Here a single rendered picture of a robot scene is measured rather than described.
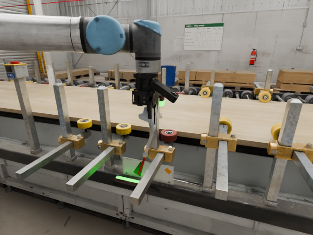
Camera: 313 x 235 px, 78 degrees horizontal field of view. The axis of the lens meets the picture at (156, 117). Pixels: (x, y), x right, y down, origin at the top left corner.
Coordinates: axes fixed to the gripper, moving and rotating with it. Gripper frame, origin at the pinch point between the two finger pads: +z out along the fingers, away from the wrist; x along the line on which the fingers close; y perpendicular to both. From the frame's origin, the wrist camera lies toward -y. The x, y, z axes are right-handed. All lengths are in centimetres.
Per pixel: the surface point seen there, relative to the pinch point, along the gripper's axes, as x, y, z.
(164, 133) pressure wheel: -15.4, -0.2, 10.6
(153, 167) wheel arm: 6.5, -2.2, 15.2
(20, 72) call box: -7, 75, -16
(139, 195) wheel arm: 21.8, -3.0, 15.2
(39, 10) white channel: -104, 158, -61
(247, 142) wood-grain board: -21.7, -38.3, 12.1
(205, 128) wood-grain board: -29.1, -18.7, 11.0
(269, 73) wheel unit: -115, -60, -9
